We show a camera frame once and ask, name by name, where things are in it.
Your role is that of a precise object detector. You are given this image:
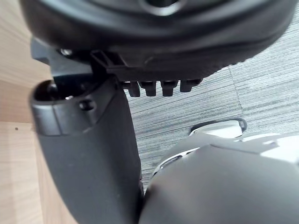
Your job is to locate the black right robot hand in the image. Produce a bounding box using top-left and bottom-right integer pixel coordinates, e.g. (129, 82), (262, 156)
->
(18, 0), (299, 224)

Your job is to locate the light wooden cabinet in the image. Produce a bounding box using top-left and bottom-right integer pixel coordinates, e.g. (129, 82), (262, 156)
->
(0, 0), (77, 224)

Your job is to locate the silver robot leg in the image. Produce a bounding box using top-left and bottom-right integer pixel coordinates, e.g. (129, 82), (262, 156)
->
(137, 118), (299, 224)

